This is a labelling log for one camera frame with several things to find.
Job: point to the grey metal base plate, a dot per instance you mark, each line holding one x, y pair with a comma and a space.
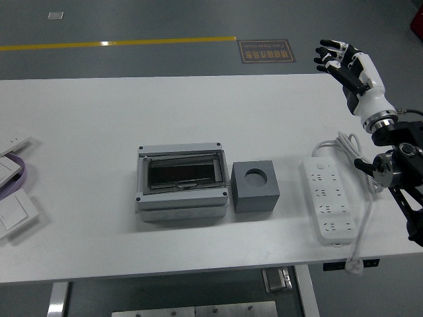
195, 310

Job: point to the red object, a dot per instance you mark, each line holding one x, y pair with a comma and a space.
418, 21

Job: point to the white table leg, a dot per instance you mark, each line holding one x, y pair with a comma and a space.
57, 300
307, 294

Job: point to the metal table bracket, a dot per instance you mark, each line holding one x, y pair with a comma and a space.
277, 280

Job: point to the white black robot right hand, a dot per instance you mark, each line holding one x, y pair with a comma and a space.
373, 99

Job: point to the small silver floor plate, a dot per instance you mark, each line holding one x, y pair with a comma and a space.
55, 16

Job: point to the purple tape roll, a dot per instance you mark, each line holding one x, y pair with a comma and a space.
22, 171

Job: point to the white power strip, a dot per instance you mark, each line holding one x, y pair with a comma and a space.
330, 201

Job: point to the grey box with clear lid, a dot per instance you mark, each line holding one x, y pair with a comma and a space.
181, 201

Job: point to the brown floor sign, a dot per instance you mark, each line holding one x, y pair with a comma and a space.
266, 51

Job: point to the grey cube with round hole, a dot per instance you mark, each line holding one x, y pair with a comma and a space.
254, 201

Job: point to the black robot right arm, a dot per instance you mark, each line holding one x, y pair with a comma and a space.
396, 132

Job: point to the white wall plate with dots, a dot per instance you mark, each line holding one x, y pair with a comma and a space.
15, 145

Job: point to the white wall switch panel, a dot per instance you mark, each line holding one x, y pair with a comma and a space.
6, 170
15, 213

